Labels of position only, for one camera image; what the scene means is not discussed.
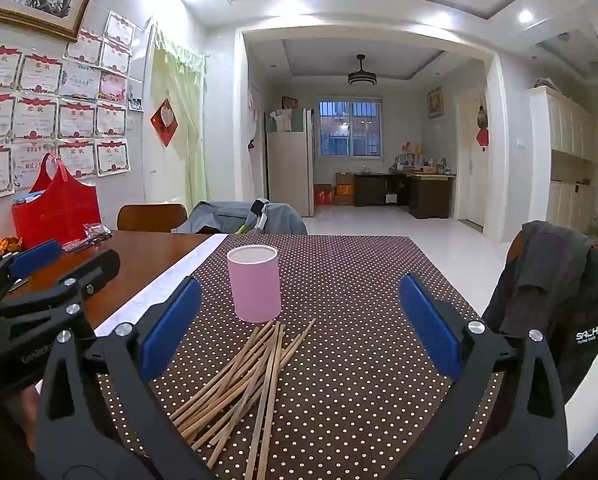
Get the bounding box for red gift bag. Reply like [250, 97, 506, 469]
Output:
[11, 153, 101, 249]

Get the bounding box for red diamond wall decoration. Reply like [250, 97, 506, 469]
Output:
[150, 99, 179, 148]

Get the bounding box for wooden chopstick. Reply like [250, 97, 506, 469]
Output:
[255, 324, 285, 479]
[244, 323, 284, 480]
[203, 318, 316, 469]
[170, 322, 278, 426]

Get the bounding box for black ceiling lamp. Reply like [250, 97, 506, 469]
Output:
[348, 54, 377, 86]

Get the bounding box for brown polka dot mat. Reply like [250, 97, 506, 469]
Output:
[96, 233, 506, 480]

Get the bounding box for brown wooden chair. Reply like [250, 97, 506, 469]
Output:
[116, 204, 187, 233]

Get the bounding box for pink cylindrical cup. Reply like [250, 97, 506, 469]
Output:
[227, 245, 282, 323]

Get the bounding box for plastic wrapped packet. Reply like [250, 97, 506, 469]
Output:
[62, 223, 112, 252]

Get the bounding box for beige refrigerator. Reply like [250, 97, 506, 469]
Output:
[265, 108, 315, 218]

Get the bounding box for dark jacket on chair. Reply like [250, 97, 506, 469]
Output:
[482, 220, 598, 401]

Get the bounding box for dark wooden desk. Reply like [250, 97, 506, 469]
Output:
[353, 172, 456, 219]

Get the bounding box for grey jacket on chair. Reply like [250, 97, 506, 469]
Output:
[171, 198, 308, 235]

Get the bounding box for green curtain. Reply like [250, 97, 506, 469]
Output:
[151, 26, 207, 209]

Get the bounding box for barred window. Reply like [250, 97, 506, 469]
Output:
[317, 99, 383, 158]

